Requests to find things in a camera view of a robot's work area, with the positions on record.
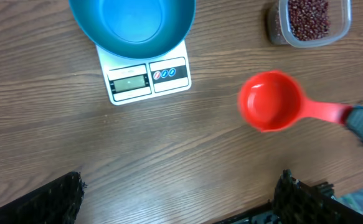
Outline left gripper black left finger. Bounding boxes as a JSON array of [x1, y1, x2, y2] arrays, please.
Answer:
[[0, 172, 87, 224]]

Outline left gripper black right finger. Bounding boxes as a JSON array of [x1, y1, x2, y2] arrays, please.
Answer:
[[216, 169, 363, 224]]

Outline orange measuring scoop blue handle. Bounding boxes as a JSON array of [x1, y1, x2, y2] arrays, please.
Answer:
[[237, 70, 353, 133]]

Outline white digital kitchen scale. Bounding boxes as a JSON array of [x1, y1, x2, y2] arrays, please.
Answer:
[[97, 41, 192, 106]]

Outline blue bowl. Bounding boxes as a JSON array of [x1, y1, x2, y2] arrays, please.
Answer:
[[69, 0, 197, 59]]

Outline red beans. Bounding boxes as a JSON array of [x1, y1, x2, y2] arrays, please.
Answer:
[[273, 0, 331, 43]]

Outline clear plastic container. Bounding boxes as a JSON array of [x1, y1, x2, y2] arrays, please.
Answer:
[[266, 0, 352, 48]]

